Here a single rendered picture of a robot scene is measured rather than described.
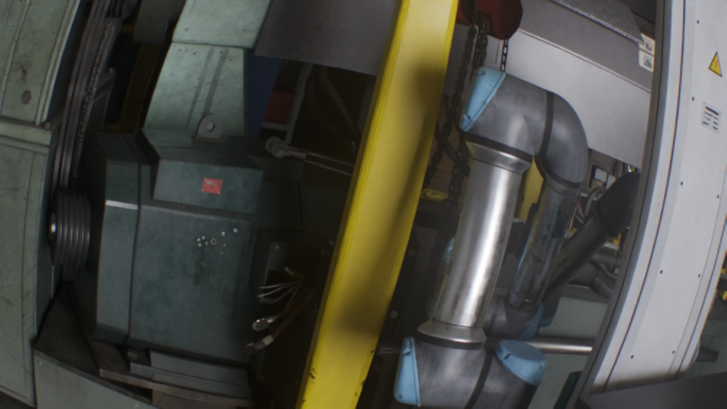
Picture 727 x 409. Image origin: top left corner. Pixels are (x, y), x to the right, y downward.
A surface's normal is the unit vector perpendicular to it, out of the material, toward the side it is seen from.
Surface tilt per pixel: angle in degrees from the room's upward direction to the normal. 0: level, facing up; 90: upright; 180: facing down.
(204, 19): 90
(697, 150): 90
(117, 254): 90
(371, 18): 90
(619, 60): 78
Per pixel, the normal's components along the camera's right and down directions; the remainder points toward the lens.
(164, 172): 0.38, 0.30
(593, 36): 0.11, 0.04
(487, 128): -0.51, -0.07
